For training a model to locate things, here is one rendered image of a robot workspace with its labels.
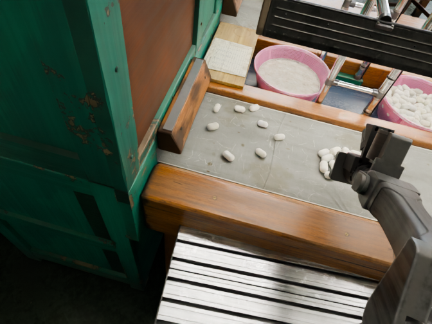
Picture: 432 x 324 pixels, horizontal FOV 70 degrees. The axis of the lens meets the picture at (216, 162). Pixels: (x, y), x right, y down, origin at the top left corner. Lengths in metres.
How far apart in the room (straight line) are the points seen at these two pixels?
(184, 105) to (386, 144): 0.45
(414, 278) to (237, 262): 0.48
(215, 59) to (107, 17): 0.68
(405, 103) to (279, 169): 0.57
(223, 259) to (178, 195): 0.19
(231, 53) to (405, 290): 0.90
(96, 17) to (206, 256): 0.56
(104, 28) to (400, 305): 0.43
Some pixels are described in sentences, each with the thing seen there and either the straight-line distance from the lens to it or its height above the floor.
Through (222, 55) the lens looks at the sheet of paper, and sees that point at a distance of 1.09.
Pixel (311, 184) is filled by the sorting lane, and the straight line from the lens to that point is 0.85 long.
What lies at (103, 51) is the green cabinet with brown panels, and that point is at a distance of 0.42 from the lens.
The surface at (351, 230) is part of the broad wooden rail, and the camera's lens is 0.80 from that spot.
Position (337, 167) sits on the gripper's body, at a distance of 0.74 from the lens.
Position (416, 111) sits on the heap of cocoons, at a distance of 1.25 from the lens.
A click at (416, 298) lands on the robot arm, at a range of 0.38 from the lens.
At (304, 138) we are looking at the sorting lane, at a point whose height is 0.74.
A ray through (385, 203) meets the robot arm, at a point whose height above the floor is 1.02.
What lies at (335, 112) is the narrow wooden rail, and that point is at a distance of 1.03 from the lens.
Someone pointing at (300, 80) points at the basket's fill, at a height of 0.74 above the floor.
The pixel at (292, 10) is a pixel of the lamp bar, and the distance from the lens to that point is 0.70.
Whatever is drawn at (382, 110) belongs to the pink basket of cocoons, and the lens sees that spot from 1.21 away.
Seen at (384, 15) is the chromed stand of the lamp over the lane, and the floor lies 1.12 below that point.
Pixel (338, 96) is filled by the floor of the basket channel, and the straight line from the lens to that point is 1.25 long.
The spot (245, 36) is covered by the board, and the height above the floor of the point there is 0.78.
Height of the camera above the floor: 1.40
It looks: 53 degrees down
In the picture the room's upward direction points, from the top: 11 degrees clockwise
